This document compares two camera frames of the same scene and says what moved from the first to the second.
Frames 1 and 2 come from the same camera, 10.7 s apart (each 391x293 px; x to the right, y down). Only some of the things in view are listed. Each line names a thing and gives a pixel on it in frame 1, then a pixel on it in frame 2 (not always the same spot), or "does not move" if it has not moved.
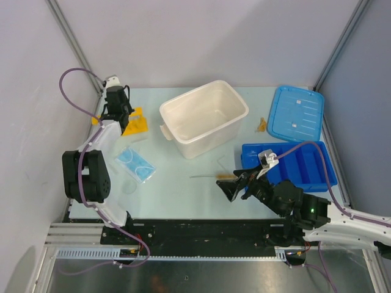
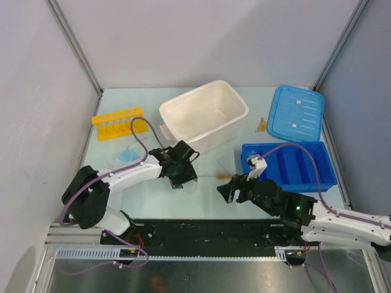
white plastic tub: x=204 y=119 does not move
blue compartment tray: x=303 y=166 does not move
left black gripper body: x=127 y=107 to x=179 y=165
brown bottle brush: x=222 y=176 does not move
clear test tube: x=129 y=187 to x=190 y=187
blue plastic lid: x=297 y=115 does not move
